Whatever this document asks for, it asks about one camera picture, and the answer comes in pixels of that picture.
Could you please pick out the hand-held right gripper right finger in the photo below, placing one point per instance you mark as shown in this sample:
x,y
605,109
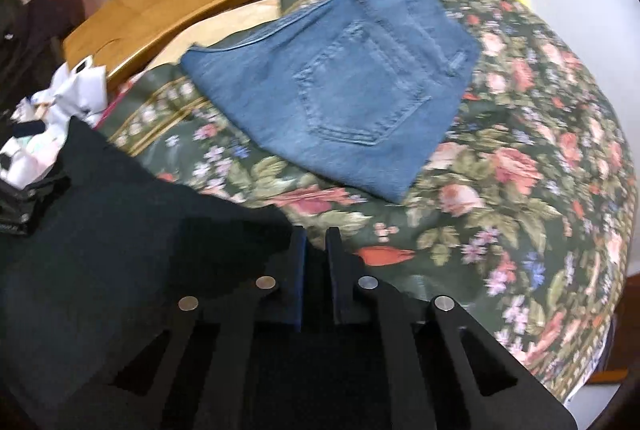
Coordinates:
x,y
334,260

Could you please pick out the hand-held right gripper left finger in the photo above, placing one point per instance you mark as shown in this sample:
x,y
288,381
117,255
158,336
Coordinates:
x,y
299,260

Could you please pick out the dark navy pants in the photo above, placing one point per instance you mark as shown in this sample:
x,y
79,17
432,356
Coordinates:
x,y
125,235

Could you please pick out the folded blue jeans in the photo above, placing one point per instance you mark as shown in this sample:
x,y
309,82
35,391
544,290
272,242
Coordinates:
x,y
345,80

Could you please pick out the floral bedspread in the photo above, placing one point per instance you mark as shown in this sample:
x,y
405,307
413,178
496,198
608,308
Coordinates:
x,y
500,160

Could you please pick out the beige cloth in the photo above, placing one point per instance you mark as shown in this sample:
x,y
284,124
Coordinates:
x,y
220,28

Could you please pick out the black clothing pile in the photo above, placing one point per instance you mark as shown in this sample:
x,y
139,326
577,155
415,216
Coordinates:
x,y
25,205

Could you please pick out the wooden lap desk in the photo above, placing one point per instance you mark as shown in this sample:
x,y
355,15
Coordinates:
x,y
165,10

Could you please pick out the white crumpled cloth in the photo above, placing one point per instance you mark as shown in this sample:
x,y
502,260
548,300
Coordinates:
x,y
55,110

